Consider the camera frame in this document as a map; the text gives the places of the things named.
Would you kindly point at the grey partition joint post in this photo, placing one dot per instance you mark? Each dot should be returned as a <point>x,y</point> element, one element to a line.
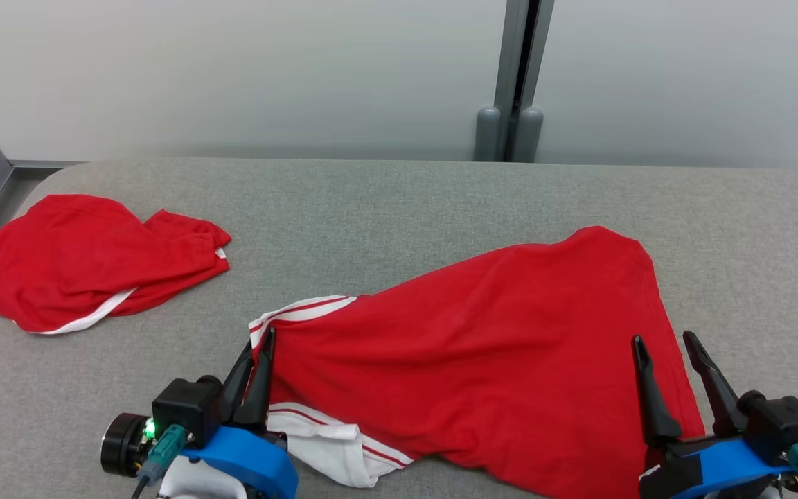
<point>510,69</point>

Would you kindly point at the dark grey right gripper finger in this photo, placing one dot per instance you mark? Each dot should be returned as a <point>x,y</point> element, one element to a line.
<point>654,416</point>
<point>724,405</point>

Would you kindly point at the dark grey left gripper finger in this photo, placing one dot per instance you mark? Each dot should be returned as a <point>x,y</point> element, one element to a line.
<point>259,402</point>
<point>236,391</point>

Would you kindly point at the crumpled red garment white hem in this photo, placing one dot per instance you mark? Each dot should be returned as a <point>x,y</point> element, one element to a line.
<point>73,263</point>

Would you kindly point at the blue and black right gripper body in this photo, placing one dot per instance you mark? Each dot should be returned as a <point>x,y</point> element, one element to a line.
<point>717,461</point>

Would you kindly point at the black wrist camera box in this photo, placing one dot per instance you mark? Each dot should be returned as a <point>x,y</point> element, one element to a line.
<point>184,409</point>
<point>780,423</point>

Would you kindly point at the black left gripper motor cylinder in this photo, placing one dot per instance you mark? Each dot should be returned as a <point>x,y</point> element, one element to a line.
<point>122,443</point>

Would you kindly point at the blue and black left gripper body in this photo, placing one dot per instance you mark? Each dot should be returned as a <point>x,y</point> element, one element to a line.
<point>260,461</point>

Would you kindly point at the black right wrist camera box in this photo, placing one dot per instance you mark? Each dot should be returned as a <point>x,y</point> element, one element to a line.
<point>780,423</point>

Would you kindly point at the red shirt with white sleeves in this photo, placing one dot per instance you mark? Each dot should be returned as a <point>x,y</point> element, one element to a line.
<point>482,346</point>

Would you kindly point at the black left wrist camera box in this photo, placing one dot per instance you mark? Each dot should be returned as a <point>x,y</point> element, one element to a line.
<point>184,409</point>

